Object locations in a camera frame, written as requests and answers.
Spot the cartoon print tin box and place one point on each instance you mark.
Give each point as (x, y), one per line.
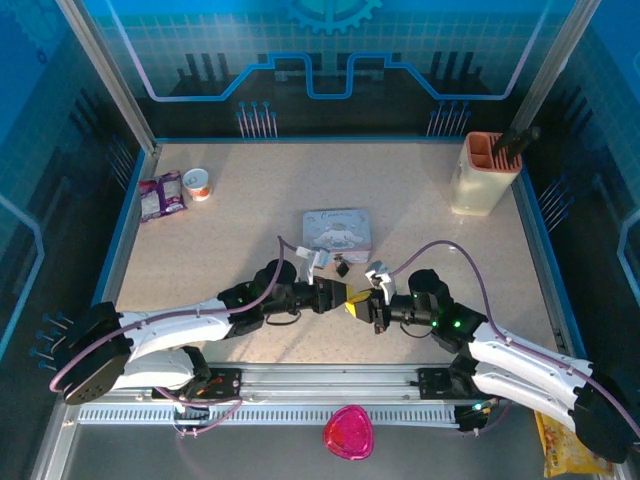
(337, 232)

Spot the yellow snack bag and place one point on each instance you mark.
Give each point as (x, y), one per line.
(560, 455)

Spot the beige knife holder orange top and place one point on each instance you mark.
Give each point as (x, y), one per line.
(475, 185)

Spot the white orange paper cup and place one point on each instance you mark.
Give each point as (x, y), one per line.
(196, 185)

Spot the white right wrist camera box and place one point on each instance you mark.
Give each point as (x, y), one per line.
(381, 277)

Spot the small black binder clip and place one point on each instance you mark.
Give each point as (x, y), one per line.
(342, 269)

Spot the aluminium frame post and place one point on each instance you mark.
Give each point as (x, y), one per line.
(112, 75)
(555, 65)

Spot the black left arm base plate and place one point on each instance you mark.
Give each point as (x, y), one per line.
(225, 384)

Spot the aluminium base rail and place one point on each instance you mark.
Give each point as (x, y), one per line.
(325, 376)

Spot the pink triangular bowl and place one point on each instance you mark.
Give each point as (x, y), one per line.
(348, 432)

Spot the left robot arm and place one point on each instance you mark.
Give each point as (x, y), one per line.
(175, 332)

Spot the purple snack bag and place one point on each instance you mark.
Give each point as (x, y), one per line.
(162, 196)

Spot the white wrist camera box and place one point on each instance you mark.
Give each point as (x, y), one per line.
(311, 262)
(381, 277)

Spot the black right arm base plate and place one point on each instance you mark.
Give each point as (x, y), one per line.
(435, 382)

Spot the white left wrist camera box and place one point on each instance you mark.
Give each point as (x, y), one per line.
(311, 262)

